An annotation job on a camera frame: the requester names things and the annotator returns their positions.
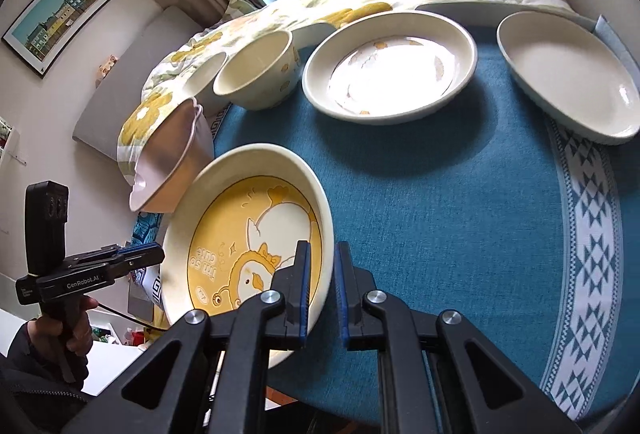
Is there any plain cream green-rim plate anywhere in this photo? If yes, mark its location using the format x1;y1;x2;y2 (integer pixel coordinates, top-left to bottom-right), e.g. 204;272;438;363
497;11;639;145

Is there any blue patterned tablecloth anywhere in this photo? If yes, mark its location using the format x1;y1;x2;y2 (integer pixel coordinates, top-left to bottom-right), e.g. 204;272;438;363
214;28;639;428

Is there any grey headboard cushion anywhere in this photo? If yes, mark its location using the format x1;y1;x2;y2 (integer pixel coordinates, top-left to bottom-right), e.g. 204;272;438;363
72;6;203;161

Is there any floral striped duvet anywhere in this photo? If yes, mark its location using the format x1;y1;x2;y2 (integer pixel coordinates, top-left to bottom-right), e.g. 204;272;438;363
116;0;584;183

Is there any yellow duck pattern plate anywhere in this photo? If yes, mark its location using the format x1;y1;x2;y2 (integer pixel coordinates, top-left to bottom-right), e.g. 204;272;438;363
160;141;335;369

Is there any small cream bowl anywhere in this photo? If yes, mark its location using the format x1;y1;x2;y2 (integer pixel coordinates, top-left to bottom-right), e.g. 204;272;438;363
183;51;228;96

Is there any framed city picture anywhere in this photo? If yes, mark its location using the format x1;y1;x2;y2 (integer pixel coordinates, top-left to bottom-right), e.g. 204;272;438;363
2;0;111;78

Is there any cream plate with duck print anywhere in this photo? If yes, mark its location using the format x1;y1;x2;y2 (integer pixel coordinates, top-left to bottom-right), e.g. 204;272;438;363
302;11;477;125

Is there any pink wavy-rim bowl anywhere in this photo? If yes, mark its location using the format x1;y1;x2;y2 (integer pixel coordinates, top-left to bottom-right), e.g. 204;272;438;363
129;98;214;213

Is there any black cable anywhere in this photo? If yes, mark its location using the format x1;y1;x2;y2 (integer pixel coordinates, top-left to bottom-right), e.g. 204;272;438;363
94;302;172;332

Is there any person's left hand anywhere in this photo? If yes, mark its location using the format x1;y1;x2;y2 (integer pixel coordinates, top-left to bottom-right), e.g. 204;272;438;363
27;295;99;362

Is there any cream deep bowl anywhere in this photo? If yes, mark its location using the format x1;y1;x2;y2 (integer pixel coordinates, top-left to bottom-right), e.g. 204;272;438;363
213;30;302;111

